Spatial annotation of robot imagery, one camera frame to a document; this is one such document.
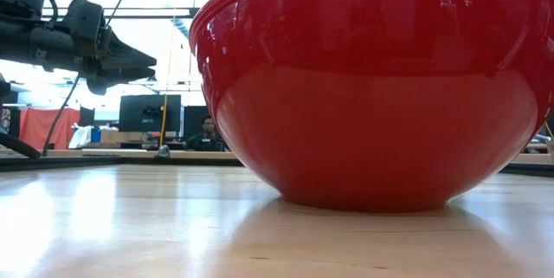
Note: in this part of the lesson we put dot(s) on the orange cloth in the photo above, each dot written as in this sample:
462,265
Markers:
41,128

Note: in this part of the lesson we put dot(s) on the yellow pole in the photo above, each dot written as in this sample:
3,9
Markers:
164,118

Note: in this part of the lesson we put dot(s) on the large red bowl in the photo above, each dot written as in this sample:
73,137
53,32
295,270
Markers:
372,118

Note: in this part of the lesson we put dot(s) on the white cloth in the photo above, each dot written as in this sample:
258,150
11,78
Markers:
81,137

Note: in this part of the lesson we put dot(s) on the blue box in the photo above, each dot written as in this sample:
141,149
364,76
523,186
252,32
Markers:
95,135

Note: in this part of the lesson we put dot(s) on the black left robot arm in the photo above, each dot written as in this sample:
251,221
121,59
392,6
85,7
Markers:
21,35

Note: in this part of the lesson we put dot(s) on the overhead black frame bar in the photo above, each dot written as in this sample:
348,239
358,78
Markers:
143,13

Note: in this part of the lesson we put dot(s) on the small dark monitor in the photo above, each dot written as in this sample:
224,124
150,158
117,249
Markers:
195,120

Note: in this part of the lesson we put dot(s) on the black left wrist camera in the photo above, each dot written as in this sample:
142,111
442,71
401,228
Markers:
84,18

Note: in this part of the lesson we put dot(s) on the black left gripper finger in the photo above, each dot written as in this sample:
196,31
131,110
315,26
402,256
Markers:
117,79
130,55

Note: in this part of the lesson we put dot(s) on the long black table edge rail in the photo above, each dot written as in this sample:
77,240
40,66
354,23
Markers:
86,162

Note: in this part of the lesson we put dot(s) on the cardboard box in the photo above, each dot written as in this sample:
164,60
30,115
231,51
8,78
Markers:
121,136

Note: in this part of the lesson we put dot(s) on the person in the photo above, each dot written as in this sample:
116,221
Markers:
207,139

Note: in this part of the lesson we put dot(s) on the thin black zip tie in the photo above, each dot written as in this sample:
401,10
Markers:
117,3

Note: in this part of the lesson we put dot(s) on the grey metal clamp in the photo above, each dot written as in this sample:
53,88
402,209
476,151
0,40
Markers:
163,152

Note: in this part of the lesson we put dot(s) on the black slanted base bar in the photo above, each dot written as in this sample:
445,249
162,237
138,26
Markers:
17,144

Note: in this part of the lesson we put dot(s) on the large dark monitor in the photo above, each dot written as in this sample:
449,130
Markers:
149,113

